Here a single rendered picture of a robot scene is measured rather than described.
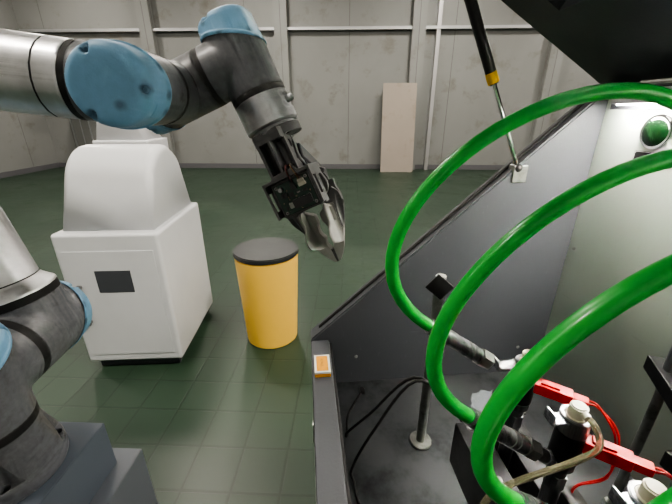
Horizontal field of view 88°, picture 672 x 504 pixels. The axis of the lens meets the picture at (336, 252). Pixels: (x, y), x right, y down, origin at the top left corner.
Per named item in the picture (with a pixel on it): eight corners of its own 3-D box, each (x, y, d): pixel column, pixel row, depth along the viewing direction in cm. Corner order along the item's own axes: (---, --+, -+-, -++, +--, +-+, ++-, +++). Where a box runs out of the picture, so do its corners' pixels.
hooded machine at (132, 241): (179, 373, 201) (132, 152, 154) (82, 372, 202) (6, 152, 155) (220, 308, 268) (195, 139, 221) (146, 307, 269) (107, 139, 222)
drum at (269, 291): (307, 319, 253) (304, 238, 229) (295, 355, 216) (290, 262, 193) (254, 316, 257) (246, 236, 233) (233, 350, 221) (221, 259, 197)
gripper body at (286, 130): (278, 226, 48) (237, 142, 45) (295, 213, 56) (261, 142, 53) (328, 205, 46) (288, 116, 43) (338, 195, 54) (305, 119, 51)
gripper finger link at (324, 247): (314, 278, 51) (286, 221, 49) (322, 264, 57) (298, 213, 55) (333, 271, 50) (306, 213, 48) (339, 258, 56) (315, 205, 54)
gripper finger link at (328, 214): (333, 271, 50) (306, 213, 48) (339, 258, 56) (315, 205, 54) (353, 263, 49) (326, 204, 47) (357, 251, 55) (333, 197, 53)
